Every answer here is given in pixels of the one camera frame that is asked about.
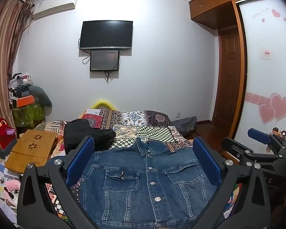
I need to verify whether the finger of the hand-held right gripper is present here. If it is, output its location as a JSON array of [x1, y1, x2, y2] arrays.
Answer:
[[221, 137, 286, 172], [247, 128, 286, 151]]

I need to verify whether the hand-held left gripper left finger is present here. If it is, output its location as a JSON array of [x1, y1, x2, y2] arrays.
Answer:
[[17, 135, 96, 229]]

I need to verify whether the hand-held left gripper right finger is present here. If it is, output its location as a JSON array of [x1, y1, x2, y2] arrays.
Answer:
[[192, 136, 270, 229]]

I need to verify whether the blue denim jacket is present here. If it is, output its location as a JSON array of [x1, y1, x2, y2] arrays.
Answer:
[[80, 137, 220, 229]]

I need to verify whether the pile of clothes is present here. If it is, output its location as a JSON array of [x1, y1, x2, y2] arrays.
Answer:
[[8, 72, 35, 108]]

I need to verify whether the grey bag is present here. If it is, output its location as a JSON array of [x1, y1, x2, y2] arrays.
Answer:
[[173, 116, 197, 137]]

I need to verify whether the wooden folding lap table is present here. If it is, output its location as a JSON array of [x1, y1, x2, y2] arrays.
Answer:
[[4, 129, 58, 174]]

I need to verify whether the brown wooden door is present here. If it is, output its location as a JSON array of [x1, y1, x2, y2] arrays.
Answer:
[[212, 27, 243, 134]]

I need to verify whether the patchwork printed blanket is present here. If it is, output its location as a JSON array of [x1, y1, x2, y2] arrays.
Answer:
[[44, 108, 243, 222]]

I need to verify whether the green patterned cloth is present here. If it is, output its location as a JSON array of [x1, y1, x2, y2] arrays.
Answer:
[[12, 101, 46, 128]]

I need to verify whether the grey storage box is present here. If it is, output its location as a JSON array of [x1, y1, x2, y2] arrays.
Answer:
[[0, 137, 18, 159]]

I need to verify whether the grey-green garment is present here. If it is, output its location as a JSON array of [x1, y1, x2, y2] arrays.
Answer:
[[29, 85, 52, 106]]

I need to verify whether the pink plush toy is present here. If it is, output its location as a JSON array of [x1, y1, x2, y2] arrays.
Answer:
[[3, 180, 21, 201]]

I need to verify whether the orange box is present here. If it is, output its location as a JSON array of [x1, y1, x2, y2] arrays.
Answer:
[[16, 96, 35, 108]]

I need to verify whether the stack of booklets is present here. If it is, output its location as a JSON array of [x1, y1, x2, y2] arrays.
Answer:
[[0, 163, 22, 196]]

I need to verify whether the brown striped curtain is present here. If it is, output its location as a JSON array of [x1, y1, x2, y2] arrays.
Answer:
[[0, 0, 35, 134]]

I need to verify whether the white air conditioner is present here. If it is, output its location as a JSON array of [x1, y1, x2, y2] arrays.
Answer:
[[32, 0, 79, 19]]

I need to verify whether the yellow curved bed rail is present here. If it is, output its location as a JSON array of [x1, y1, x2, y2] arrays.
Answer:
[[90, 99, 116, 110]]

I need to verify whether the small black wall monitor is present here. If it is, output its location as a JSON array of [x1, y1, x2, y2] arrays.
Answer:
[[90, 50, 120, 72]]

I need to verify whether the black wall television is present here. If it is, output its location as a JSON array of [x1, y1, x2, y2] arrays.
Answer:
[[79, 20, 133, 50]]

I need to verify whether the wooden wardrobe frame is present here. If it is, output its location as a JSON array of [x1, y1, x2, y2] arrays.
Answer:
[[188, 0, 279, 146]]

